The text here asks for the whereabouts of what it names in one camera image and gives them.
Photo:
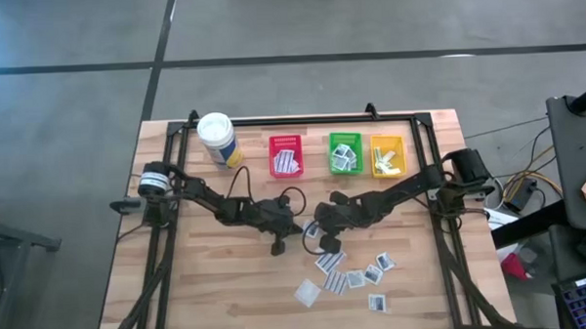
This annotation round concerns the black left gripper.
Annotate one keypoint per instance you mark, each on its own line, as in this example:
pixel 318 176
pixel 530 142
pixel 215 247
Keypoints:
pixel 277 219

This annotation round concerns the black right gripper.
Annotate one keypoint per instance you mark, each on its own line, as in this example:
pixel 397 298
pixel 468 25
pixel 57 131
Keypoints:
pixel 334 219

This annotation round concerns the white packet with blue label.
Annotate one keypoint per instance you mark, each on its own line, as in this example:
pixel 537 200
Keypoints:
pixel 385 261
pixel 377 302
pixel 311 228
pixel 373 274

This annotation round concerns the white packets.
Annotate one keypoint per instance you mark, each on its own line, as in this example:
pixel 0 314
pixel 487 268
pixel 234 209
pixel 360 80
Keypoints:
pixel 296 167

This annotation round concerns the large plain white gauze packet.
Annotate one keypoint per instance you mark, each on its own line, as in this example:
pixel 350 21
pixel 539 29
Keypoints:
pixel 307 293

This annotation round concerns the white packet with grey print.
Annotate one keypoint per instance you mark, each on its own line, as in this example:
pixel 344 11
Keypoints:
pixel 339 150

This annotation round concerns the white packet with green print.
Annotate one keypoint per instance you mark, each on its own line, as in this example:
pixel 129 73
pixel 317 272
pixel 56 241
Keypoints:
pixel 389 163

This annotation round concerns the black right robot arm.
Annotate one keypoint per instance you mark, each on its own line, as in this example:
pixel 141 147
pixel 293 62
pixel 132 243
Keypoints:
pixel 401 187

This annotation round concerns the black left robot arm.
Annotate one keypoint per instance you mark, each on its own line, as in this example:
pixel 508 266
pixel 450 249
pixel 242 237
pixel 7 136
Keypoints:
pixel 201 192

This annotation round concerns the wide blue striped bandage packet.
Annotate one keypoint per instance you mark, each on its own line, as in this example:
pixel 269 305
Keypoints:
pixel 335 283

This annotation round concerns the green plastic basket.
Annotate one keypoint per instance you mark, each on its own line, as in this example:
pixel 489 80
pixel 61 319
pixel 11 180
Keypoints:
pixel 333 138

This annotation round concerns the red plastic basket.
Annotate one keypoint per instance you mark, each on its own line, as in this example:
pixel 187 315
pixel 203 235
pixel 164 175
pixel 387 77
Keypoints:
pixel 273 145

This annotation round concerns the yellow plastic basket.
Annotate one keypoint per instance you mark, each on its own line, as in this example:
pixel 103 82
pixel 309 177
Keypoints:
pixel 400 143

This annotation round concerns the white blue yellow wipes canister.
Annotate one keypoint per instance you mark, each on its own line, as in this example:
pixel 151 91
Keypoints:
pixel 219 140

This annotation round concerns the white paper sheet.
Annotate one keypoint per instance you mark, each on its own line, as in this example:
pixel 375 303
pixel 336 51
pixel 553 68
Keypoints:
pixel 500 219

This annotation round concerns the red floor object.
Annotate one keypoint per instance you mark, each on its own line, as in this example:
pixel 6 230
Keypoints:
pixel 514 268

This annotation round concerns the black desk leg bar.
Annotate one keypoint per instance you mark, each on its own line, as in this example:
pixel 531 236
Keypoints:
pixel 529 224

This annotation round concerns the dark bulky floor object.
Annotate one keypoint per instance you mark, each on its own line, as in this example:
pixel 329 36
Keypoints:
pixel 582 252

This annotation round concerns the dark grey desk top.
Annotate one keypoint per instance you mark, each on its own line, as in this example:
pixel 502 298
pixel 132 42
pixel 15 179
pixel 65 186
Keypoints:
pixel 578 154

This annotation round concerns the black metal stand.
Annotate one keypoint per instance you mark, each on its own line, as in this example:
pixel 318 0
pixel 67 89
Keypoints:
pixel 17 237

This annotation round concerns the black frame foot bracket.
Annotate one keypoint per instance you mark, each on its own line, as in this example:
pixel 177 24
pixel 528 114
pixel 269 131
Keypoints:
pixel 192 116
pixel 370 110

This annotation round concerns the black frame side rail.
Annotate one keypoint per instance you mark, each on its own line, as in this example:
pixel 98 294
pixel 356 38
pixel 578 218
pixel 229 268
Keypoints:
pixel 182 149
pixel 417 140

